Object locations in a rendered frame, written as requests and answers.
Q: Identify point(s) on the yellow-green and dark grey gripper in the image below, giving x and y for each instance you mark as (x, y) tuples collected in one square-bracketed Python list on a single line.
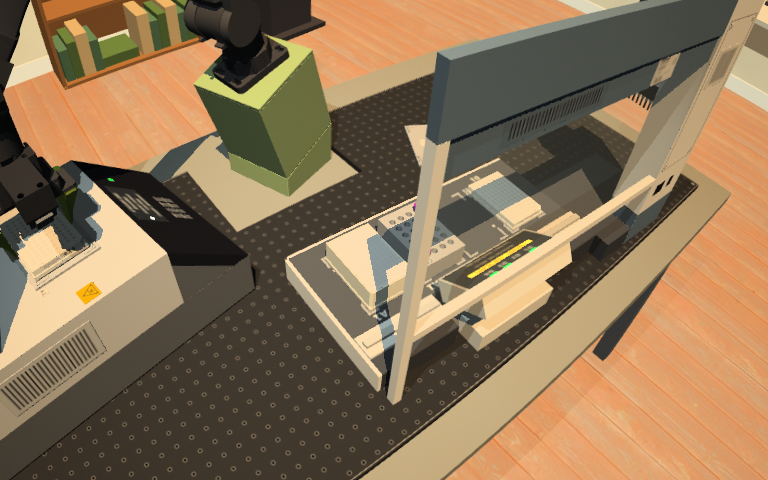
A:
[(67, 191)]

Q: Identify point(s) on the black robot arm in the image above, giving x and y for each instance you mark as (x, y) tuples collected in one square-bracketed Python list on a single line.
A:
[(249, 60)]

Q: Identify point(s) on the beige benchtop instrument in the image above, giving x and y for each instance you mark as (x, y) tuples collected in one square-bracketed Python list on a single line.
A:
[(155, 273)]

